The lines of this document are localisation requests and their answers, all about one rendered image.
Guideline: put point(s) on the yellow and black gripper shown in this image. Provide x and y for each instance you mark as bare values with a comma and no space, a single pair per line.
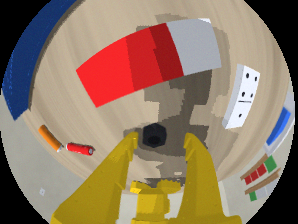
97,200

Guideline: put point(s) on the white domino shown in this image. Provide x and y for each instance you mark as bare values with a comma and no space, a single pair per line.
243,93

